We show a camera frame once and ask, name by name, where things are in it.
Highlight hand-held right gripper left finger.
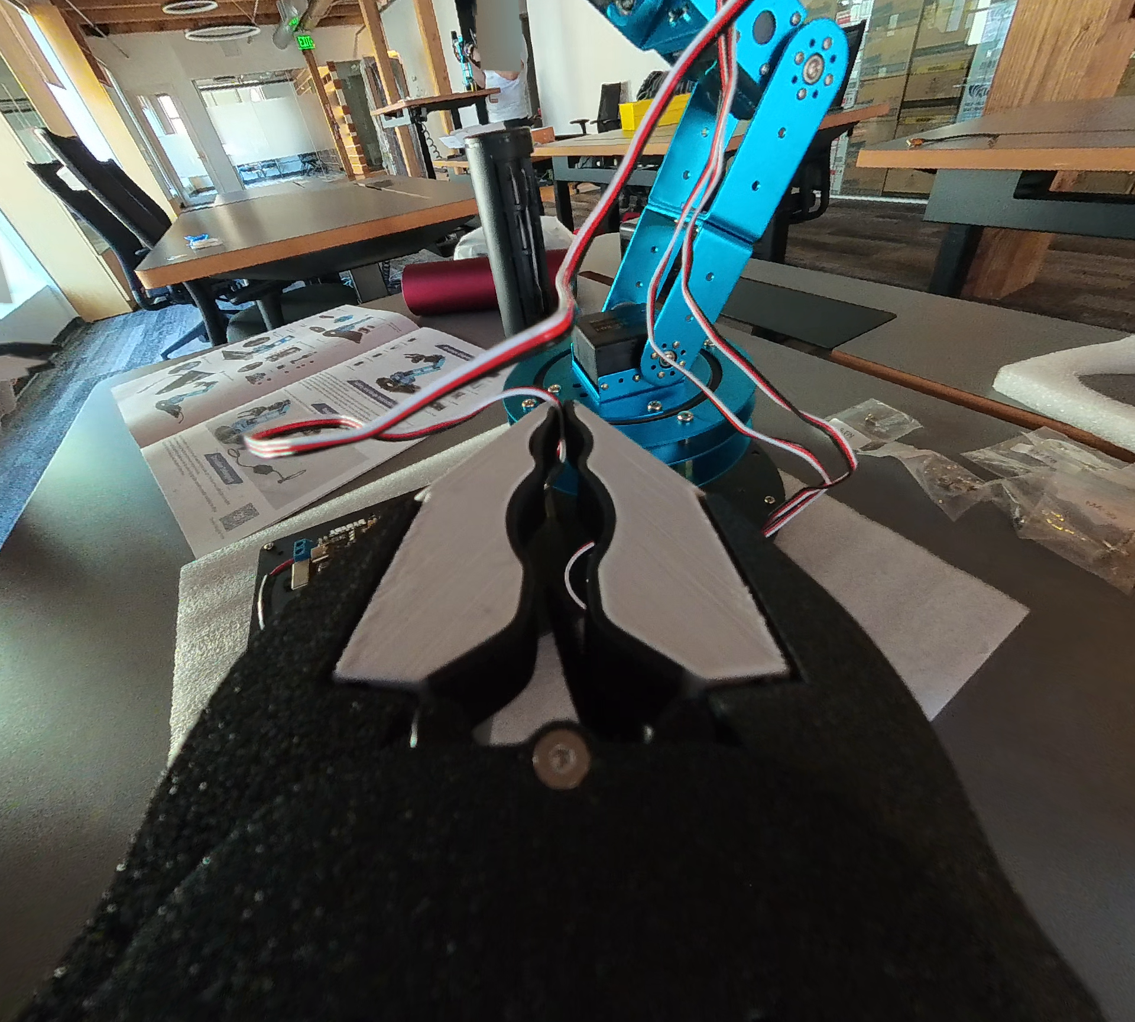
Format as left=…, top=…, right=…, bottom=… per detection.
left=335, top=405, right=566, bottom=697

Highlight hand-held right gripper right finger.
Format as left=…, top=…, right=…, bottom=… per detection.
left=566, top=403, right=790, bottom=693

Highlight controller circuit board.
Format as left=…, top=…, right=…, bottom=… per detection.
left=286, top=506, right=393, bottom=591

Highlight printed instruction manual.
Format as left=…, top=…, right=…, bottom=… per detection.
left=109, top=304, right=526, bottom=562

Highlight red white servo cables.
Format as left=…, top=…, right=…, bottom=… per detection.
left=244, top=0, right=861, bottom=614

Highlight blue toy robot arm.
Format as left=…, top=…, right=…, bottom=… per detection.
left=252, top=0, right=867, bottom=635

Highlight grey desk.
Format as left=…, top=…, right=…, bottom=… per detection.
left=0, top=231, right=1135, bottom=1022

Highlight white foam sheet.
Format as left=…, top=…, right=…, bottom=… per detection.
left=168, top=430, right=1032, bottom=747

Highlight clear bag of screws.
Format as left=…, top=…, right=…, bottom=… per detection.
left=894, top=448, right=1009, bottom=521

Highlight dark red cylinder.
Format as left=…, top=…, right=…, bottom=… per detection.
left=399, top=256, right=500, bottom=317

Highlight black office chair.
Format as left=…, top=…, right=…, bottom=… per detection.
left=570, top=80, right=624, bottom=138
left=158, top=275, right=358, bottom=360

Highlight white plastic bag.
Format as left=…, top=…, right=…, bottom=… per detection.
left=450, top=218, right=570, bottom=262

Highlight dark tall bottle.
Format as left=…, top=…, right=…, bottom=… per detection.
left=463, top=126, right=551, bottom=338

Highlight crumpled clear plastic bags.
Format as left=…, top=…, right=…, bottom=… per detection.
left=960, top=426, right=1135, bottom=591

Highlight white foam cutout piece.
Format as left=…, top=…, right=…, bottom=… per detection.
left=991, top=333, right=1135, bottom=453

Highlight yellow plastic bin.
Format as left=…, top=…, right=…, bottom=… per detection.
left=617, top=98, right=690, bottom=134

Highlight black slatted chair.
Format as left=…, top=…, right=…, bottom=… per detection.
left=25, top=126, right=176, bottom=307

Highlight stack of cardboard boxes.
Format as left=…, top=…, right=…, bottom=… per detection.
left=796, top=0, right=1032, bottom=196

